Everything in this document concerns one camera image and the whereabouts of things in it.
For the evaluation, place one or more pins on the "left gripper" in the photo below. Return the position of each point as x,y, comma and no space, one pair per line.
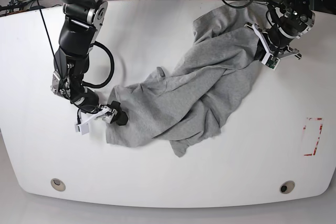
272,45

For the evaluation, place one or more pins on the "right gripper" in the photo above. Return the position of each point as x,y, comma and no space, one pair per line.
114,114

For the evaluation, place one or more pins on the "grey T-shirt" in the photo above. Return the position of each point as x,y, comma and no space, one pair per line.
207,85

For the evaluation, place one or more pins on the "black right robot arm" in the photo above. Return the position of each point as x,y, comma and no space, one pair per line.
83,21

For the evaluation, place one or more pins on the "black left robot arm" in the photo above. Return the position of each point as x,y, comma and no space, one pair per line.
289,19

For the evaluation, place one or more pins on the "red tape rectangle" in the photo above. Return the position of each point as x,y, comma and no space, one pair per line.
311,136

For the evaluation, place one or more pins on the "left table grommet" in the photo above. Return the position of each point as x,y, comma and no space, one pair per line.
58,185

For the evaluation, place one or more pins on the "table grommet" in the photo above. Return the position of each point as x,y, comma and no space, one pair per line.
58,185
287,187

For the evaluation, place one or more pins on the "right table grommet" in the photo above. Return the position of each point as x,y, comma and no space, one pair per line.
287,187

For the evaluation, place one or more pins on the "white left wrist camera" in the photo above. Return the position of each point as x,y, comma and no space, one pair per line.
271,61

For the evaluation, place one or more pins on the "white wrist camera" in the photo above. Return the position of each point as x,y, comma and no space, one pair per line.
271,61
83,126

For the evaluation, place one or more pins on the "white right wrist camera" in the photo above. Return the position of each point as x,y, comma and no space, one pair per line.
83,126

